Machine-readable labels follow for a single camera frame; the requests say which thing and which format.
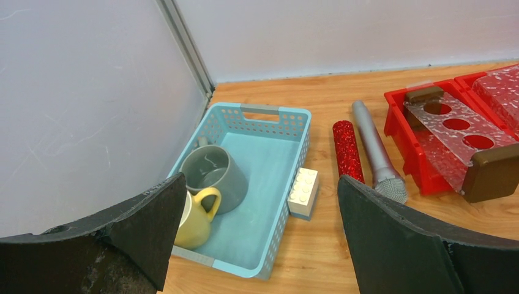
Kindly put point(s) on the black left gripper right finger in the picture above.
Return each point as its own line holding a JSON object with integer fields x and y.
{"x": 397, "y": 249}

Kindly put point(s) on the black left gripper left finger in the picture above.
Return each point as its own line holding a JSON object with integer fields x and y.
{"x": 121, "y": 249}

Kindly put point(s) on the silver microphone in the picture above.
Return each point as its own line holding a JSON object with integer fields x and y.
{"x": 386, "y": 180}

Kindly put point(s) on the cream yellow mug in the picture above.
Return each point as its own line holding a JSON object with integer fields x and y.
{"x": 195, "y": 226}

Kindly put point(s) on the red glitter microphone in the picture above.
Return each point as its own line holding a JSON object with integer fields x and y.
{"x": 347, "y": 153}

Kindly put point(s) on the white toy brick block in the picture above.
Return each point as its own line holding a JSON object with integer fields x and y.
{"x": 304, "y": 192}

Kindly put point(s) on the grey green mug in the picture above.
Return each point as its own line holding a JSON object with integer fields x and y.
{"x": 211, "y": 165}

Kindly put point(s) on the light blue plastic basket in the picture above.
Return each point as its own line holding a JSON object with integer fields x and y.
{"x": 269, "y": 144}

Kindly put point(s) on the clear textured plastic sheet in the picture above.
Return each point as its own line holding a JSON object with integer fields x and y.
{"x": 498, "y": 89}

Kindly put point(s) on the left aluminium frame post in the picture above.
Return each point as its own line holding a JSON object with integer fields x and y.
{"x": 181, "y": 33}

